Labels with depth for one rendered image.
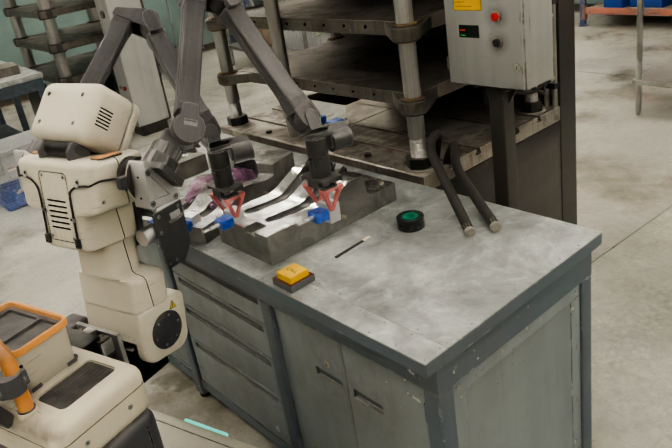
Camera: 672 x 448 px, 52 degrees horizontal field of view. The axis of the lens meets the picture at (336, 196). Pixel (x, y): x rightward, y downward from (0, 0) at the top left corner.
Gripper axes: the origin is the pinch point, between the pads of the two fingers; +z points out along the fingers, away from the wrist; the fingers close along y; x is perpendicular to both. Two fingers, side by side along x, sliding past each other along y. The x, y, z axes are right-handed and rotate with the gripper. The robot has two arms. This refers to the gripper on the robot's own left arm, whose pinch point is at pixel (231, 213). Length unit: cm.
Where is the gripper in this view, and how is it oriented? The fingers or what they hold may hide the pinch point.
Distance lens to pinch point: 205.2
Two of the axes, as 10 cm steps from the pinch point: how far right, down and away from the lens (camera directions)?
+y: -6.5, -2.0, 7.4
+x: -7.5, 3.6, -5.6
